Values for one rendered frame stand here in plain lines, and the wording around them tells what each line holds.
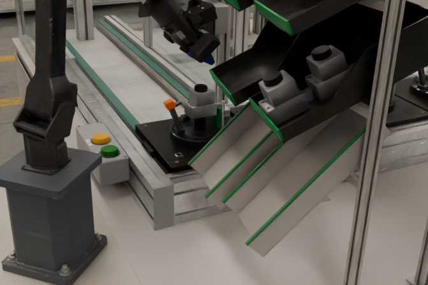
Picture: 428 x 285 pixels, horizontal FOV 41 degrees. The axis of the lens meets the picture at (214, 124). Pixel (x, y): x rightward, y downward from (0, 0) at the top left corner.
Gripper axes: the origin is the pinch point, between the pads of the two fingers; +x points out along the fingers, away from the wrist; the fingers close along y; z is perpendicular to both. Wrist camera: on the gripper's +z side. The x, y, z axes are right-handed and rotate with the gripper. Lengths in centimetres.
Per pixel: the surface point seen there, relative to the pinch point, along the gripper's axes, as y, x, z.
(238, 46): 77, 54, 22
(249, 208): -37.1, 6.7, -17.3
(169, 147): -2.7, 8.7, -20.5
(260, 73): -28.3, -5.3, 1.4
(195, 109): -2.1, 7.1, -10.2
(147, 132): 6.5, 7.5, -21.9
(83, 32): 105, 16, -15
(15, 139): 222, 76, -92
